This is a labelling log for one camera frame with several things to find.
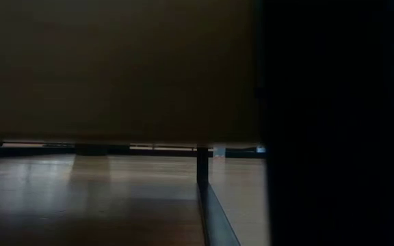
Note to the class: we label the small clear medicine bottle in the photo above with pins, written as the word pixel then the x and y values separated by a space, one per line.
pixel 219 152

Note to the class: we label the wooden shelf board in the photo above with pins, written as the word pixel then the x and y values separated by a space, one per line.
pixel 115 68

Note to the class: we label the black aluminium table frame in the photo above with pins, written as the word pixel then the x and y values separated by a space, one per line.
pixel 46 151

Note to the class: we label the black shelf divider frame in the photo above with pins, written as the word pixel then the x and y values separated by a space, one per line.
pixel 202 164

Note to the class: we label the black bar device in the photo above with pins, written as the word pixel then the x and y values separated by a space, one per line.
pixel 245 153

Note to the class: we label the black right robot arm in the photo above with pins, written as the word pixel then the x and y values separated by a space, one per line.
pixel 337 171

